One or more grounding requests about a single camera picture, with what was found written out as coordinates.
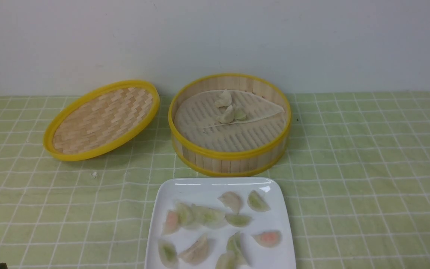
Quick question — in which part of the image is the pale steamed dumpling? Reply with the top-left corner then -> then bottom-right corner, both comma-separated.
216,105 -> 234,124

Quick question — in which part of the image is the green steamed dumpling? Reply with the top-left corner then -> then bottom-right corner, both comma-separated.
234,108 -> 247,121

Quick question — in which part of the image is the white steamed dumpling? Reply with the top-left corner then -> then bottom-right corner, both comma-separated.
214,89 -> 232,108

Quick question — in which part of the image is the white dumpling on plate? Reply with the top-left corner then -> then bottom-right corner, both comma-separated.
217,191 -> 243,214

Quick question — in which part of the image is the green dumpling on plate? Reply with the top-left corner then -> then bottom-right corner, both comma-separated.
247,190 -> 270,212

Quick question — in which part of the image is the white square plate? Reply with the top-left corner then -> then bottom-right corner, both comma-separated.
144,177 -> 297,269

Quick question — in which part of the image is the pink dumpling on plate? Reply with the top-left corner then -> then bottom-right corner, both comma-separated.
161,210 -> 180,236

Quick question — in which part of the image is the bamboo steamer basket yellow rim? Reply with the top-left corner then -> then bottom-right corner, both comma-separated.
168,73 -> 292,177

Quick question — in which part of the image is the white mesh steamer liner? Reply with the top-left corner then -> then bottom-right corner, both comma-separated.
174,90 -> 287,152

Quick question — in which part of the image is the large translucent green dumpling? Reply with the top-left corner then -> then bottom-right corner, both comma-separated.
191,204 -> 226,229

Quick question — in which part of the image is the pale green dumpling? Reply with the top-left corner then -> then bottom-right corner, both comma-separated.
175,202 -> 195,229

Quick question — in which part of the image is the flat green dumpling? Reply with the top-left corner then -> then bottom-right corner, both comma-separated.
225,213 -> 252,228

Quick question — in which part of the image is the pink orange dumpling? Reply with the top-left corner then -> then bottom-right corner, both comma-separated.
252,230 -> 282,248

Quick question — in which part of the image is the bamboo steamer lid yellow rim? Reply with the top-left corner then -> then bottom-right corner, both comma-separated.
43,80 -> 161,162

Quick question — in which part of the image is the beige pleated dumpling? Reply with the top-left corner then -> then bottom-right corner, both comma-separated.
178,233 -> 209,265

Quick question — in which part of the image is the green dumpling front centre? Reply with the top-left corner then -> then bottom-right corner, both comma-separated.
226,231 -> 249,266

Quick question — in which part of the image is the pale dumpling bottom edge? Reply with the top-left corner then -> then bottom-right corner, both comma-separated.
215,251 -> 237,269

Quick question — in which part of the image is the green dumpling front left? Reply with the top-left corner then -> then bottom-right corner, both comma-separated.
158,239 -> 178,269

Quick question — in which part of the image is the green checked tablecloth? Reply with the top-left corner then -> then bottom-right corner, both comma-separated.
0,92 -> 430,269

